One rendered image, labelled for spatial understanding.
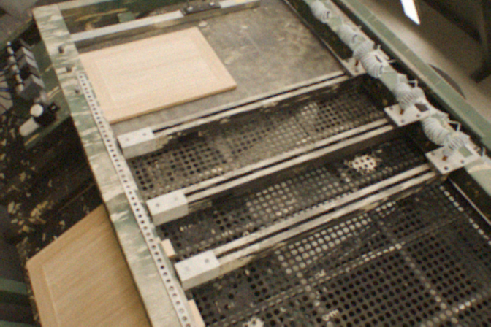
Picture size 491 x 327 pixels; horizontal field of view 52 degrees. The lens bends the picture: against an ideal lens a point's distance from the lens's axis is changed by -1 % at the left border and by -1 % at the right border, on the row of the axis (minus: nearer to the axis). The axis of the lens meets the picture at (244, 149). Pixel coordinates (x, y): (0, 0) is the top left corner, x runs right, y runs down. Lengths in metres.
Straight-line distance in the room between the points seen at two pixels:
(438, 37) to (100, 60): 6.39
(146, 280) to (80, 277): 0.53
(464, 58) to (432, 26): 0.80
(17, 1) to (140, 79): 0.65
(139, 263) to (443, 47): 6.83
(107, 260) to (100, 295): 0.13
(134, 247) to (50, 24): 1.24
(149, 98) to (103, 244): 0.61
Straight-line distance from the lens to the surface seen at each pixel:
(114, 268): 1.97
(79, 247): 2.11
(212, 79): 2.19
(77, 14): 2.62
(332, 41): 2.44
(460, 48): 7.90
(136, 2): 2.67
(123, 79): 2.21
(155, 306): 1.55
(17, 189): 2.44
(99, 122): 1.99
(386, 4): 8.79
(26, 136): 2.17
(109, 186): 1.79
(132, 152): 1.90
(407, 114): 2.09
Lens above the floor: 1.47
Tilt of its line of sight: 6 degrees down
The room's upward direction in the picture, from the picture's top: 53 degrees clockwise
